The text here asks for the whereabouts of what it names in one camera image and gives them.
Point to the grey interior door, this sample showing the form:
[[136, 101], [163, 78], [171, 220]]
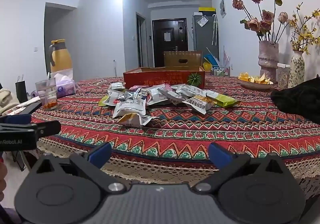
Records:
[[141, 38]]

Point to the storage rack with bottles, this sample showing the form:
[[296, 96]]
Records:
[[220, 71]]

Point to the black cloth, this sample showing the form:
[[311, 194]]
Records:
[[297, 101]]

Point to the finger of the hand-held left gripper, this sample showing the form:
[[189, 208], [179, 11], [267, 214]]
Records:
[[17, 119], [47, 129]]

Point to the red cardboard box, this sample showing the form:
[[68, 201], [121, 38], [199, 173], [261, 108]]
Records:
[[162, 78]]

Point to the clear plastic bag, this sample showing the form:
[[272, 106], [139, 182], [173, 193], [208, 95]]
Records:
[[202, 21]]

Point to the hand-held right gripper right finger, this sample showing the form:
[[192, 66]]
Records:
[[218, 154]]

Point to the yellow plastic container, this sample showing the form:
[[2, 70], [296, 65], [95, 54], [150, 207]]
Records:
[[207, 66]]

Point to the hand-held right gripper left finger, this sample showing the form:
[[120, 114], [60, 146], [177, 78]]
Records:
[[101, 154]]

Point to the yellow and black box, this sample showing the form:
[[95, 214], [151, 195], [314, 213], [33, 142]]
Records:
[[207, 11]]

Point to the purple tissue pack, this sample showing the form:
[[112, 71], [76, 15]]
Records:
[[65, 86]]

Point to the floral ceramic vase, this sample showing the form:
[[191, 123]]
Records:
[[297, 68]]

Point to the yellow flower branches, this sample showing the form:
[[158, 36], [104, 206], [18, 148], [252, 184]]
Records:
[[303, 36]]

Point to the white folded umbrella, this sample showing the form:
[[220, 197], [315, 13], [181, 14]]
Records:
[[214, 28]]

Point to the pile of orange peels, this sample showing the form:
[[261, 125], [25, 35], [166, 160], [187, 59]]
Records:
[[265, 79]]

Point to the purple yoga mat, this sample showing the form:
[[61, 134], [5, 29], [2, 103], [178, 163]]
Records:
[[33, 94]]

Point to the pile of snack packets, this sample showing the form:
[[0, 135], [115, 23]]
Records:
[[130, 106]]

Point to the white-lidded clear canister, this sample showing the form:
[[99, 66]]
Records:
[[283, 76]]

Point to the pink ceramic vase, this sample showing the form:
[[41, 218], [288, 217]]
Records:
[[268, 58]]

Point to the yellow thermos jug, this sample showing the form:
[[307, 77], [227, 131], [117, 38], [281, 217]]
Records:
[[61, 56]]

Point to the clear glass jar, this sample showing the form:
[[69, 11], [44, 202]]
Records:
[[50, 101]]

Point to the beige cloth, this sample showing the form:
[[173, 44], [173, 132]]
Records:
[[7, 100]]

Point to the white paper notice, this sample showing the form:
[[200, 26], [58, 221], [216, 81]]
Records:
[[167, 36]]

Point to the dark front door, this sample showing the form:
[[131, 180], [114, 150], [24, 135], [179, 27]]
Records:
[[160, 46]]

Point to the dried pink roses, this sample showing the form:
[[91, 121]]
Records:
[[267, 16]]

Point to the wall picture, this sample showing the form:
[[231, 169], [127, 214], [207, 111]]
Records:
[[223, 7]]

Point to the grey refrigerator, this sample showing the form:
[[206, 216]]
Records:
[[200, 38]]

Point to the black paper bag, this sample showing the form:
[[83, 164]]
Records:
[[21, 91]]

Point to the blue plastic dustpan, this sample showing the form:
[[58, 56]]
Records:
[[211, 60]]

